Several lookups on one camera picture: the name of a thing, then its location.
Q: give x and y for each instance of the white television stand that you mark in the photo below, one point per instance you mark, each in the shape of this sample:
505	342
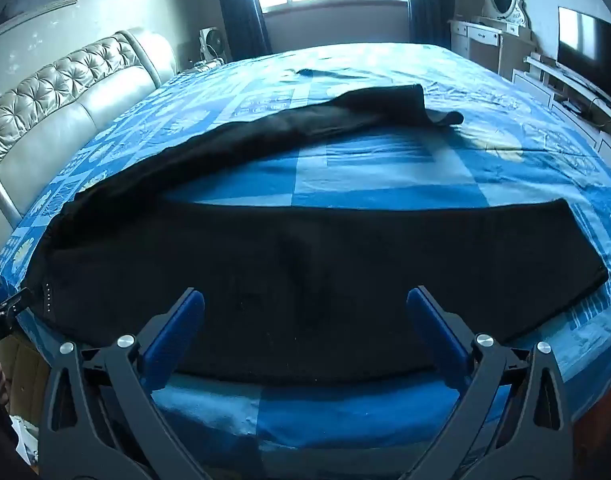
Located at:
560	90

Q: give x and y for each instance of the tufted leather headboard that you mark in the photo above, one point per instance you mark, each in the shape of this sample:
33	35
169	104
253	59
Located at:
60	110

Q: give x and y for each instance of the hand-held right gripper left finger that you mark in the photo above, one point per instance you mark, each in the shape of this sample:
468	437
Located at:
175	332

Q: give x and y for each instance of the blue patterned bedsheet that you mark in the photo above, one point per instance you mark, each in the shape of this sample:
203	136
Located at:
385	180

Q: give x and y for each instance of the black pants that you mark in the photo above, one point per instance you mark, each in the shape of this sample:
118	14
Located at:
335	270

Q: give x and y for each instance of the small white fan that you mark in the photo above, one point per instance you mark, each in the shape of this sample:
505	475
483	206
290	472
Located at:
214	44

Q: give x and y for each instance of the flat screen television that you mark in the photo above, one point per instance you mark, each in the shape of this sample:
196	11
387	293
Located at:
593	47

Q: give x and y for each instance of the dark curtain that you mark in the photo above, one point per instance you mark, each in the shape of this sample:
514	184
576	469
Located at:
238	5
430	0

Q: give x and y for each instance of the white dressing table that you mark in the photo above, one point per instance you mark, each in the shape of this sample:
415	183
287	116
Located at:
480	42

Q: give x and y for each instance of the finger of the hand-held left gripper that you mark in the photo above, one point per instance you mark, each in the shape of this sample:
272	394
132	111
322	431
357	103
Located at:
0	315

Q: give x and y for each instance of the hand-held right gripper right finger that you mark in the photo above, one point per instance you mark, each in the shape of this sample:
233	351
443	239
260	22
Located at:
435	332

